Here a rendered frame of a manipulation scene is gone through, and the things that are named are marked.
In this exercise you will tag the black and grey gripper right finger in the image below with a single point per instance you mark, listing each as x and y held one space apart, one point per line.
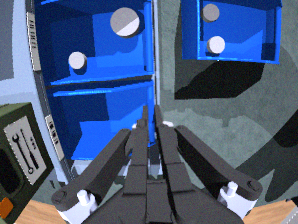
227 185

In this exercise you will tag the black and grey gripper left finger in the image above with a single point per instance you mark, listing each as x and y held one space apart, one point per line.
78 199

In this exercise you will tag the grey low shelf rack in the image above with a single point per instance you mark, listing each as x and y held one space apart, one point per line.
16 74

